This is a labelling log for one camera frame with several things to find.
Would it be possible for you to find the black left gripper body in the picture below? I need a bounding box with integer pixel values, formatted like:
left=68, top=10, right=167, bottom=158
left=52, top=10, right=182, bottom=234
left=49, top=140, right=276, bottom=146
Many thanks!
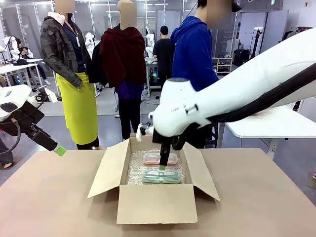
left=14, top=100, right=45, bottom=132

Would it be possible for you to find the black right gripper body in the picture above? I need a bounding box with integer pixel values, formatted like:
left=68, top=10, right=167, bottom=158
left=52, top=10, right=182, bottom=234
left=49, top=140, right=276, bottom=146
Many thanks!
left=152, top=127, right=173, bottom=149

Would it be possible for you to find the green clear glasses case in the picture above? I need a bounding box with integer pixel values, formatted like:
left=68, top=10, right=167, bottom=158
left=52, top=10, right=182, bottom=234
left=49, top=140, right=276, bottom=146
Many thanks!
left=142, top=169, right=182, bottom=185

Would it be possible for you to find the pink clear glasses case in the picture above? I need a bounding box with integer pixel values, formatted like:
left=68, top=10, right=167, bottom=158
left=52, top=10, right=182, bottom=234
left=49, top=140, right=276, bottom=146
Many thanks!
left=143, top=152, right=178, bottom=165

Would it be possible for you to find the brown cardboard shipping box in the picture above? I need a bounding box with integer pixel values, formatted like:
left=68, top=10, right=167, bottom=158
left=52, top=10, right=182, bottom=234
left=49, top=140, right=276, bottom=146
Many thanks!
left=86, top=137, right=221, bottom=225

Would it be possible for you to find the clear bubble wrap sheet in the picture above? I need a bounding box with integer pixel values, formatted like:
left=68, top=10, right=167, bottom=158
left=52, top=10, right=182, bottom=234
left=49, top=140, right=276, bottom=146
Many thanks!
left=126, top=148, right=186, bottom=185

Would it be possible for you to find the person in grey trousers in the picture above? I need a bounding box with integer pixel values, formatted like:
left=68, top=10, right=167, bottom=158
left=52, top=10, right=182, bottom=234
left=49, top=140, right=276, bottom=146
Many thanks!
left=0, top=137, right=14, bottom=170

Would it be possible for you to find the yellow apron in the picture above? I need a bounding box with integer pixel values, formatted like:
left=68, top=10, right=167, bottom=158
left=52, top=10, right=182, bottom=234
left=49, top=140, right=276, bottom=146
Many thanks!
left=56, top=72, right=99, bottom=145

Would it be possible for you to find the white desk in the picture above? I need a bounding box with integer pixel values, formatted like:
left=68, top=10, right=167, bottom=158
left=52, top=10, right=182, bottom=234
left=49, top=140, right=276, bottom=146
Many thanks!
left=0, top=58, right=44, bottom=87

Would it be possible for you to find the seated person in dark jacket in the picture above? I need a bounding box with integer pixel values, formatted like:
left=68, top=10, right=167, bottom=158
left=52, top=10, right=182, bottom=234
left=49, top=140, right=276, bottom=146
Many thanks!
left=14, top=38, right=51, bottom=86

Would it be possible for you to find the workbench with green light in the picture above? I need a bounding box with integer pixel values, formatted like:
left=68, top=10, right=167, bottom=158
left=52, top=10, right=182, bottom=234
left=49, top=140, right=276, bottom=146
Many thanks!
left=145, top=58, right=161, bottom=97

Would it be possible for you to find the white humanoid robot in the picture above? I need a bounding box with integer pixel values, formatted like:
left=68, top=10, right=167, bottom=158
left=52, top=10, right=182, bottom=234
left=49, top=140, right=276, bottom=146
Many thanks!
left=0, top=36, right=20, bottom=61
left=85, top=32, right=96, bottom=54
left=145, top=33, right=156, bottom=59

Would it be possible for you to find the person in black with cap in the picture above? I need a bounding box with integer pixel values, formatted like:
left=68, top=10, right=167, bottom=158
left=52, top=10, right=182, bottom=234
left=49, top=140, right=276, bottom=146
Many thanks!
left=152, top=25, right=175, bottom=86

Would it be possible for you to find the person in blue hoodie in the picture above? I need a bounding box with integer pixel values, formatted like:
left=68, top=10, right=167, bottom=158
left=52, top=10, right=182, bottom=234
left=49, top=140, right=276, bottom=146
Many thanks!
left=170, top=0, right=220, bottom=149

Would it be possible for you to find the wooden shelf unit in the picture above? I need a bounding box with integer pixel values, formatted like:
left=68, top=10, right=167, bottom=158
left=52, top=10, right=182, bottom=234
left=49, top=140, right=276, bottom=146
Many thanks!
left=212, top=57, right=233, bottom=75

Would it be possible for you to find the white table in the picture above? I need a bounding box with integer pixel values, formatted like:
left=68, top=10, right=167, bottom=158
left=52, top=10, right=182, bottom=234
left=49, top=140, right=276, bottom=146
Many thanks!
left=226, top=101, right=316, bottom=155

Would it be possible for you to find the black tripod stand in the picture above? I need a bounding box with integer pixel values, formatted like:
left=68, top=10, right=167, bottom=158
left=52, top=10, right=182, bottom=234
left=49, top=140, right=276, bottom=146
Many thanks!
left=250, top=27, right=264, bottom=60

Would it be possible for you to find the small cardboard box on floor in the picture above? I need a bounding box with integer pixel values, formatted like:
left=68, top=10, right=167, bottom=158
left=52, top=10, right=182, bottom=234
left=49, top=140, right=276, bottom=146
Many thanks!
left=307, top=172, right=316, bottom=190

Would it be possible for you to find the black machine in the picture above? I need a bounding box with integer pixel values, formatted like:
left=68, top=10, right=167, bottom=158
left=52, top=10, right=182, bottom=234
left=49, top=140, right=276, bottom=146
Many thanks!
left=283, top=26, right=314, bottom=39

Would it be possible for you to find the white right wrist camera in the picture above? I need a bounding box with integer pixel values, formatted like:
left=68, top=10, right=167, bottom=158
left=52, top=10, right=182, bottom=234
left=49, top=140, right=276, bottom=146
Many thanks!
left=137, top=122, right=155, bottom=143

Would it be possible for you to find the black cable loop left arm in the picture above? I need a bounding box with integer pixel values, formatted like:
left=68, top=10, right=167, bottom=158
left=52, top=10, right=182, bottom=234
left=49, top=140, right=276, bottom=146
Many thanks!
left=0, top=118, right=22, bottom=155

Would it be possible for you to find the black cable along right arm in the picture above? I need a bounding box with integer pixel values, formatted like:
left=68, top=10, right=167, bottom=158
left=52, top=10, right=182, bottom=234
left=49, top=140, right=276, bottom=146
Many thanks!
left=207, top=63, right=316, bottom=123

